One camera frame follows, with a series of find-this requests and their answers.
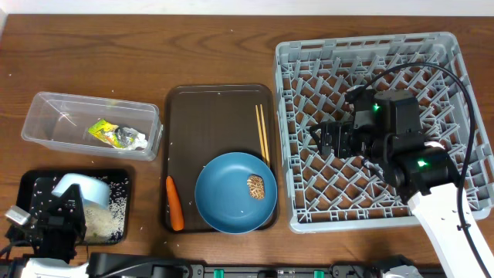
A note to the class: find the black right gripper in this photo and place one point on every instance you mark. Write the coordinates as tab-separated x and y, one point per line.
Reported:
342	129

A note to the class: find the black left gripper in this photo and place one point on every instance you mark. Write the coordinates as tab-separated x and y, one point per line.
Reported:
62	218

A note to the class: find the light blue rice bowl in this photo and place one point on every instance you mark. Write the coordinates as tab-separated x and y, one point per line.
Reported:
93	191

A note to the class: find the green snack wrapper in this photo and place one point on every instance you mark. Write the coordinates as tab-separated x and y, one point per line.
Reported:
124	138

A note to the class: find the orange carrot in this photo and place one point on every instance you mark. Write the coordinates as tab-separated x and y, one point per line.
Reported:
174	203

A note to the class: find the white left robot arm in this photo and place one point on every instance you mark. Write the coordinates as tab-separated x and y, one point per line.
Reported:
100	266

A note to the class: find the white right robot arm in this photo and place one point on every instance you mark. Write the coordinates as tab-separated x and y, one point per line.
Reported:
386	130

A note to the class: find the grey dishwasher rack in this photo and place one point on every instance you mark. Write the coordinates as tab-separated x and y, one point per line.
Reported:
326	193

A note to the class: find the black plastic bin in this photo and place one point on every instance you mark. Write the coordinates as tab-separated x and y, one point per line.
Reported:
35	194

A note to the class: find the wooden chopstick right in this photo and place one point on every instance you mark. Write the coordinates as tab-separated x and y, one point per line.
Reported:
265	137

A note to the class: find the wooden chopstick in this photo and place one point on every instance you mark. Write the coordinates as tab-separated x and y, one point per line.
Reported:
261	141
265	137

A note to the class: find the wooden chopstick left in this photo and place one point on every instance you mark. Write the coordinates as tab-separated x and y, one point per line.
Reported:
261	141

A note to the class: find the brown shiitake mushroom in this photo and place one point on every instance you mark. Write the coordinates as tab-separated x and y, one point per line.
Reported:
256	187

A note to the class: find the clear plastic bin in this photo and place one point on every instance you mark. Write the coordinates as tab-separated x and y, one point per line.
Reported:
61	122

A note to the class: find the large blue plate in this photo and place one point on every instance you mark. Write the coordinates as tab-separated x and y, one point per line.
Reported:
223	197

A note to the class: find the brown serving tray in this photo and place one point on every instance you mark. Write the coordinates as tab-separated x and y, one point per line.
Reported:
205	121

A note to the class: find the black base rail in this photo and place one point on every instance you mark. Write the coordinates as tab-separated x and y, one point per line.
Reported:
395	266

